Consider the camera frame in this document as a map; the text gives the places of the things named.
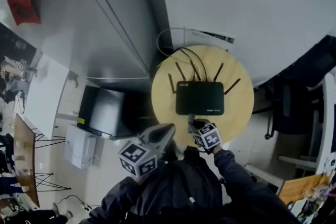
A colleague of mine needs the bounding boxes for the white rectangular desk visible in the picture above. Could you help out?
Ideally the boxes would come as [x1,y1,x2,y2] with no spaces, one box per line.
[24,54,70,140]

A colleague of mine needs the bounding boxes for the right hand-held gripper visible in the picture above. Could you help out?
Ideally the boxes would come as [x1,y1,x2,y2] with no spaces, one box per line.
[187,118,223,153]

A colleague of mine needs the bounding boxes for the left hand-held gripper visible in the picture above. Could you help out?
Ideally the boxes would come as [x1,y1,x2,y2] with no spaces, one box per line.
[118,123,176,177]

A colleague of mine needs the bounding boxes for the brown wooden table wire legs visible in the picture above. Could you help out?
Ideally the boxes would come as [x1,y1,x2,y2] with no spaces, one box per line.
[13,112,71,208]

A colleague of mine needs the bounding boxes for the round light wooden side table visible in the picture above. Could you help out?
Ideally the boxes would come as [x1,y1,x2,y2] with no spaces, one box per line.
[151,45,255,145]

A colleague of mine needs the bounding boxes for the person's black jacket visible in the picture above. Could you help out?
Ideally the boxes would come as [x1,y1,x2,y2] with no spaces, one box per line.
[86,145,300,224]

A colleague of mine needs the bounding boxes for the person's left forearm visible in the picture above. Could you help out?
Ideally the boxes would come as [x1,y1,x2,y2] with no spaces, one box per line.
[101,175,148,218]

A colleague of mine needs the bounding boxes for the light wooden cluttered desk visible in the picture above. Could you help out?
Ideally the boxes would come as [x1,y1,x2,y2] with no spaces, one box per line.
[278,173,329,208]

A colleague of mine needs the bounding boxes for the black router cable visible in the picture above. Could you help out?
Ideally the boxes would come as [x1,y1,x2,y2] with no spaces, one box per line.
[173,47,208,81]

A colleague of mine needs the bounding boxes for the black cabinet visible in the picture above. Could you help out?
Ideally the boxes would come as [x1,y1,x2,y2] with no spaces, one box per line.
[77,85,158,141]

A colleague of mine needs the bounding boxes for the black office chair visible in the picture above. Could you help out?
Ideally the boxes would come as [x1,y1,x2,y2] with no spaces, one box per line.
[264,35,336,140]

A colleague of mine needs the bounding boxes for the black router with antennas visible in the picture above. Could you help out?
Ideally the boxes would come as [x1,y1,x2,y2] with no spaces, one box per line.
[167,60,242,116]

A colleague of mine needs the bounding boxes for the white printed board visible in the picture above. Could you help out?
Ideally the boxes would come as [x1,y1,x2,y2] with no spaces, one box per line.
[183,26,236,44]

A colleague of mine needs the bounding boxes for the grey refrigerator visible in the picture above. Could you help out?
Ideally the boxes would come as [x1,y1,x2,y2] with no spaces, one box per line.
[1,0,174,94]

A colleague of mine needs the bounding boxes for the grey cable loop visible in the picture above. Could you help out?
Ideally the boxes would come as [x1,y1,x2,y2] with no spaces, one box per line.
[156,27,186,57]

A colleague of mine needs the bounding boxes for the white box appliance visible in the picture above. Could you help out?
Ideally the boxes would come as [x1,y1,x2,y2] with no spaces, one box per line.
[64,124,97,170]

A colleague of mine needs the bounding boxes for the white office desk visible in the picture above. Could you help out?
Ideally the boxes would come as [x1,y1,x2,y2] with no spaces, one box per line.
[277,73,336,187]

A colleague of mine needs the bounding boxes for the red paper decoration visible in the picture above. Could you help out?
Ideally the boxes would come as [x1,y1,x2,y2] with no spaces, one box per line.
[7,0,42,26]

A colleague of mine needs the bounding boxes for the person's right forearm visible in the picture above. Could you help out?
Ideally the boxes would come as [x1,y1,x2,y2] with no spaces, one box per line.
[214,149,266,208]

